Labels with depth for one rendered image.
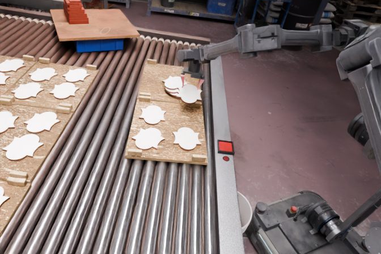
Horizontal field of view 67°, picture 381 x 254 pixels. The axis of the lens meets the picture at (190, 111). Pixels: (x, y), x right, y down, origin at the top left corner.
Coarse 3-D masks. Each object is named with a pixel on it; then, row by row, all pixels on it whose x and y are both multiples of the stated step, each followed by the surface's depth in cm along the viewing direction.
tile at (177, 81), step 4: (164, 80) 161; (168, 80) 162; (172, 80) 162; (176, 80) 163; (180, 80) 163; (184, 80) 164; (164, 84) 157; (168, 84) 158; (172, 84) 158; (176, 84) 159; (180, 84) 160; (184, 84) 160; (168, 88) 156; (172, 88) 155; (176, 88) 157
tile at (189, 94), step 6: (180, 90) 144; (186, 90) 145; (192, 90) 146; (198, 90) 146; (180, 96) 141; (186, 96) 141; (192, 96) 142; (198, 96) 143; (186, 102) 138; (192, 102) 139
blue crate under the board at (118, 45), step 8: (80, 40) 178; (88, 40) 181; (96, 40) 184; (104, 40) 186; (112, 40) 188; (120, 40) 191; (80, 48) 182; (88, 48) 184; (96, 48) 187; (104, 48) 189; (112, 48) 192; (120, 48) 194
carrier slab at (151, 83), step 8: (152, 64) 183; (160, 64) 184; (144, 72) 173; (152, 72) 175; (160, 72) 176; (168, 72) 178; (176, 72) 179; (144, 80) 166; (152, 80) 167; (160, 80) 169; (192, 80) 174; (144, 88) 159; (152, 88) 160; (160, 88) 161; (200, 88) 168; (152, 96) 154; (160, 96) 155; (168, 96) 156; (200, 96) 161
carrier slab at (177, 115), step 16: (176, 112) 146; (192, 112) 148; (144, 128) 133; (160, 128) 134; (176, 128) 136; (192, 128) 138; (128, 144) 123; (160, 144) 126; (160, 160) 120; (176, 160) 120
